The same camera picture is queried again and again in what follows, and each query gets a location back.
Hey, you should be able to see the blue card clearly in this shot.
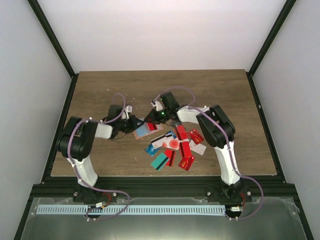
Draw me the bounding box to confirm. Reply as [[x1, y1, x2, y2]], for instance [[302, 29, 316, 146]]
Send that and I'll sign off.
[[144, 144, 159, 157]]

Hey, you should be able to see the pink card holder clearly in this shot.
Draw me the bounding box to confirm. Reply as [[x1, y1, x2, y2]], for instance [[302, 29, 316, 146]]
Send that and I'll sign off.
[[133, 122, 164, 140]]

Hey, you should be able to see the red VIP card right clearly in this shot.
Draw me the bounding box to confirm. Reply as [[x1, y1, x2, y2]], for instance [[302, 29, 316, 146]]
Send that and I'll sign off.
[[187, 128, 205, 145]]

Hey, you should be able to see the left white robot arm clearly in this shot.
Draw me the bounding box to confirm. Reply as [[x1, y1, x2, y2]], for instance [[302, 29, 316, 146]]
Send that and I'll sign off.
[[56, 105, 144, 202]]

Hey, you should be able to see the red card black stripe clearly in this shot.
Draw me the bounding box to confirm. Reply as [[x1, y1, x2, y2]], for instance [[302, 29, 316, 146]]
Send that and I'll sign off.
[[145, 122, 158, 132], [164, 149, 177, 167]]

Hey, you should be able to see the red vip card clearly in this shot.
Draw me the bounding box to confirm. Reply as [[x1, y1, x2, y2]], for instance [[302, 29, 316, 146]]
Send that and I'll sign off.
[[178, 155, 195, 171], [187, 128, 205, 145]]

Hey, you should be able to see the white card right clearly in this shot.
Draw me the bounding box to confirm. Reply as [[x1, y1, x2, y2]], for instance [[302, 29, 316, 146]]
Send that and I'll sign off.
[[189, 140, 207, 156]]

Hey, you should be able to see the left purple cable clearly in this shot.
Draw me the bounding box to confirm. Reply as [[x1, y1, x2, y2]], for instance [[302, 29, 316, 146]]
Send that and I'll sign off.
[[67, 92, 132, 221]]

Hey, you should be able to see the purple cable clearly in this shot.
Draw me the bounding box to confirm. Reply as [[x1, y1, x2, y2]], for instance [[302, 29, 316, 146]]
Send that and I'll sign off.
[[153, 86, 265, 221], [67, 92, 132, 221]]

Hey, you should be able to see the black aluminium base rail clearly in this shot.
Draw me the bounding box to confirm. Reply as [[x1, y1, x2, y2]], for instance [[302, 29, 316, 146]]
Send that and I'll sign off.
[[30, 175, 298, 198]]

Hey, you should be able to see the black frame post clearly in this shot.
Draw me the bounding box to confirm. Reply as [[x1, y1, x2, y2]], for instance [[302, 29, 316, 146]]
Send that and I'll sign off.
[[27, 0, 76, 79], [247, 0, 296, 77]]

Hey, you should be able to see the left black frame post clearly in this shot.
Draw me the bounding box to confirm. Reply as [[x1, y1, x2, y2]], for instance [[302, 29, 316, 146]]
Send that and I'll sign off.
[[27, 0, 76, 79]]

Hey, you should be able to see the white card centre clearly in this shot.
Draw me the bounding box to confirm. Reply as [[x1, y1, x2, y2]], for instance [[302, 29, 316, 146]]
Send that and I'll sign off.
[[162, 137, 180, 150]]

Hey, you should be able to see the teal card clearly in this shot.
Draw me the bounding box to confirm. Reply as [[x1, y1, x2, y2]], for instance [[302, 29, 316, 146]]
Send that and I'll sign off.
[[150, 153, 169, 171]]

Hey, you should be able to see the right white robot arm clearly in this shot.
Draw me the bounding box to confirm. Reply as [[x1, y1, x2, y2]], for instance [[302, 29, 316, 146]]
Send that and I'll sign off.
[[144, 91, 241, 202]]

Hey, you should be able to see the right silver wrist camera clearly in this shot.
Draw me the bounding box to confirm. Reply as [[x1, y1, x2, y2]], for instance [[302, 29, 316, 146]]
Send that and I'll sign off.
[[150, 99, 164, 112]]

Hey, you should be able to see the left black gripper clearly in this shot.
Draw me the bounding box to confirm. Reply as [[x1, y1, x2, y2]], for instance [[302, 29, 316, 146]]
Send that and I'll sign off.
[[116, 115, 145, 134]]

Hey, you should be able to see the light blue slotted cable duct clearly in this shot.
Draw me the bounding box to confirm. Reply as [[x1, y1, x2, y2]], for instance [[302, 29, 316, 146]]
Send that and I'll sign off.
[[36, 204, 226, 216]]

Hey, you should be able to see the red card upper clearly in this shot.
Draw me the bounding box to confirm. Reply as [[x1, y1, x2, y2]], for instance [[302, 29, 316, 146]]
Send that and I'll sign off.
[[174, 125, 192, 158]]

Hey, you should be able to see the right black frame post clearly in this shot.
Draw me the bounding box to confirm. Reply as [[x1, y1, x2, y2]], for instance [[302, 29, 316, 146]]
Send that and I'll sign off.
[[247, 0, 296, 77]]

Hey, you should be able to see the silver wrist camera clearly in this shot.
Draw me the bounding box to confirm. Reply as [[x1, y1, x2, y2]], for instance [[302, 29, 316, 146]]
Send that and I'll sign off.
[[150, 99, 164, 112], [121, 105, 133, 120]]

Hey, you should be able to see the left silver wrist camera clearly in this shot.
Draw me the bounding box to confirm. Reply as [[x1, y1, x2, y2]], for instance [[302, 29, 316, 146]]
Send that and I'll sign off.
[[121, 105, 133, 120]]

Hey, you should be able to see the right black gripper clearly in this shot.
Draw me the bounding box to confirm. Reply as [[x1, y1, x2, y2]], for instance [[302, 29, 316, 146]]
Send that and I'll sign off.
[[144, 108, 171, 125]]

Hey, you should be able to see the white card black stripe upper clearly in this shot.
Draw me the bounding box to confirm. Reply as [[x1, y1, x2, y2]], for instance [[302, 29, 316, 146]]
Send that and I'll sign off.
[[150, 131, 176, 149]]

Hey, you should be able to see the red VIP card front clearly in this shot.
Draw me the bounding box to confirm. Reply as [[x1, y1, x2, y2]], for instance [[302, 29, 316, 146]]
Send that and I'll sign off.
[[178, 155, 195, 171]]

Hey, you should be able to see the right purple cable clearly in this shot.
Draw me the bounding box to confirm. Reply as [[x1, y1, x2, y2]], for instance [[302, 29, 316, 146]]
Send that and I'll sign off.
[[153, 86, 265, 221]]

